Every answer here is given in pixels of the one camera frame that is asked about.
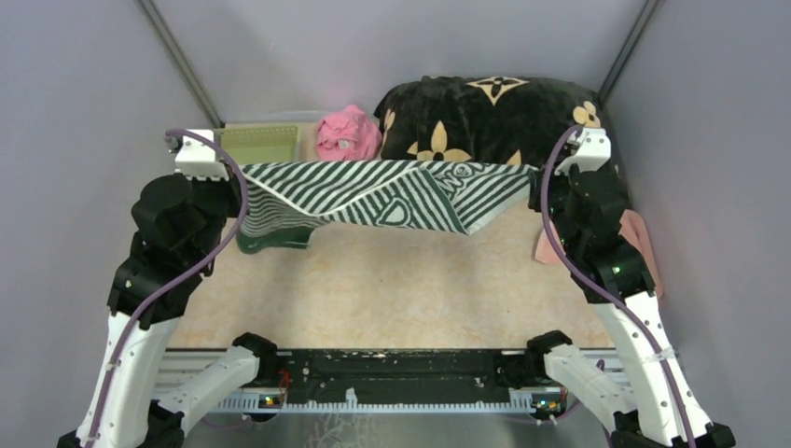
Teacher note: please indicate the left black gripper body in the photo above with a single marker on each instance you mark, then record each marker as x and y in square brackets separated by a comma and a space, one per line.
[221, 199]

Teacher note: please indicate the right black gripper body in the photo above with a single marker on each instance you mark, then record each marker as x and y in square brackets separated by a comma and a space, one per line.
[563, 226]

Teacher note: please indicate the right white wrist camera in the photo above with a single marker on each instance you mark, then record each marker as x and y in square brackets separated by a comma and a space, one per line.
[591, 149]

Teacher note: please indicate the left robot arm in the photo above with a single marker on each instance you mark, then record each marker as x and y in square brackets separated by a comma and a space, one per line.
[148, 298]

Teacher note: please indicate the light salmon pink towel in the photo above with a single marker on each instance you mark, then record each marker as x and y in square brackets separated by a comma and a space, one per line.
[632, 228]

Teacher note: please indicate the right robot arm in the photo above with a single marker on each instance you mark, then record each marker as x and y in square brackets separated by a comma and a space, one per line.
[658, 409]

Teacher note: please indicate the green perforated plastic basket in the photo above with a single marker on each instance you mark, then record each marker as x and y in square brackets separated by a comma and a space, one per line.
[263, 143]

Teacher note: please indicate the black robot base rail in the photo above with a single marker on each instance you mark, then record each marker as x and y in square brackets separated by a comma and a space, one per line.
[409, 381]

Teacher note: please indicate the bright pink crumpled towel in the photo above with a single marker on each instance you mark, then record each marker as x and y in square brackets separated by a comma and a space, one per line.
[347, 135]

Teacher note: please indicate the green white striped towel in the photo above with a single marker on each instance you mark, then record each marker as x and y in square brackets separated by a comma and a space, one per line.
[288, 201]

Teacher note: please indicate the black blanket with beige flowers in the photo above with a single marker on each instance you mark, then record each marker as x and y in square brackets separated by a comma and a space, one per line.
[499, 119]

